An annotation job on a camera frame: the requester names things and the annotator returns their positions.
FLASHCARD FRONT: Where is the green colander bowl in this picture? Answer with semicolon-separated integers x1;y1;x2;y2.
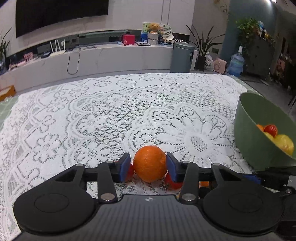
233;92;296;171

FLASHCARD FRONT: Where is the pink heater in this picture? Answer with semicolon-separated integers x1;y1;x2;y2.
214;58;227;74

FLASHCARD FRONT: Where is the black power cable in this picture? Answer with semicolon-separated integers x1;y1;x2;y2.
67;46;96;75

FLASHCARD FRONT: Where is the black television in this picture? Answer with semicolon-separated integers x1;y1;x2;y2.
16;0;109;39

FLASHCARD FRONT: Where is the slim-leaved potted plant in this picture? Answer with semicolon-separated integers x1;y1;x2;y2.
0;28;12;75

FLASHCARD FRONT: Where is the white router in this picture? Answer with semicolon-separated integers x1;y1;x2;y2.
50;38;66;57

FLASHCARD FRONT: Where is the white flower basket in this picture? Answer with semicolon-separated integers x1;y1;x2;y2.
148;32;159;45

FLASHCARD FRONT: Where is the white plastic bag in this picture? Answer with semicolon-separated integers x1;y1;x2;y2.
203;52;214;71

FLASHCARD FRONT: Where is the red cherry tomato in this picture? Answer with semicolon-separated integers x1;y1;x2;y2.
264;124;278;138
125;162;135;182
165;171;184;191

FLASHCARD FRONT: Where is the grey cabinet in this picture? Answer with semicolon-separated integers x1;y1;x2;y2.
246;35;275;81

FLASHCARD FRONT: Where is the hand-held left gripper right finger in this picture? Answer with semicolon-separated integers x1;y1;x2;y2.
166;153;243;202

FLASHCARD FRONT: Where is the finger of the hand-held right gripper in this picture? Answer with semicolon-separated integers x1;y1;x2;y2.
266;184;296;197
252;166;296;186

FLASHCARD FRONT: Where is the printed paper fan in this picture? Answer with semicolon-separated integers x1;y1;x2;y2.
162;30;174;43

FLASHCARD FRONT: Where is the grey trash can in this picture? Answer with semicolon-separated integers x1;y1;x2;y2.
170;42;195;73

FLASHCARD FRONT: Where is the white lace tablecloth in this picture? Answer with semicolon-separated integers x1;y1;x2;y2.
0;72;255;241

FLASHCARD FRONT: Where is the white marble television console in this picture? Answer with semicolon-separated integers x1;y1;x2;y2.
0;43;199;92

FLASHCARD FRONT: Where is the illustrated card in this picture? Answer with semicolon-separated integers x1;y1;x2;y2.
142;22;172;35

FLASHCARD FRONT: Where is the orange cardboard box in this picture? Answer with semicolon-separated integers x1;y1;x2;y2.
0;85;16;102

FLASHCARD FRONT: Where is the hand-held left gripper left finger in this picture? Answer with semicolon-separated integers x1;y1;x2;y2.
54;152;131;203

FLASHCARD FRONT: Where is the blue water jug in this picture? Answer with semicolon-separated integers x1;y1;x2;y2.
228;53;245;77

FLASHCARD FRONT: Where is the trailing green plant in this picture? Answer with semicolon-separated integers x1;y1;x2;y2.
236;18;259;56

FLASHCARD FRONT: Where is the long-leaved potted plant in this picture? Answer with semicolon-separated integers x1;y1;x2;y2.
186;24;226;71

